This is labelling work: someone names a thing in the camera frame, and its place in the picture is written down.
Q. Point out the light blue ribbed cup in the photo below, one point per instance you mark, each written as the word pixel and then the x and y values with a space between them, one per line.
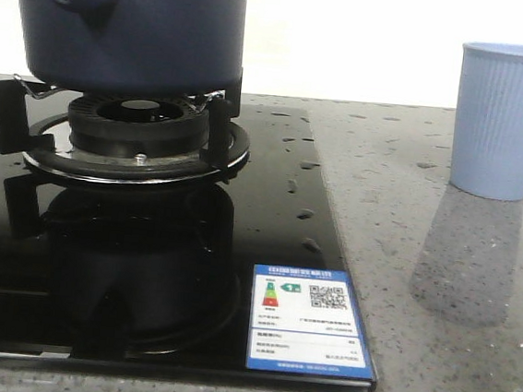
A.
pixel 487 153

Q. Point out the black pot support grate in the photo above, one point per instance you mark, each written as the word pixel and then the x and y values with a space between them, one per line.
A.
pixel 46 146

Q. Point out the dark blue cooking pot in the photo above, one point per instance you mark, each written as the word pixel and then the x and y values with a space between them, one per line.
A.
pixel 135 47

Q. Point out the blue energy label sticker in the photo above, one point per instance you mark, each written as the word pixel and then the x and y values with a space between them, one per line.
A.
pixel 305 320

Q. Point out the black gas burner head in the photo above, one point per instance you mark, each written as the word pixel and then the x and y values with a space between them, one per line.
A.
pixel 122 127

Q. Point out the black glass gas stove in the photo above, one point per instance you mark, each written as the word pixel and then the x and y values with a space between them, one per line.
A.
pixel 156 280

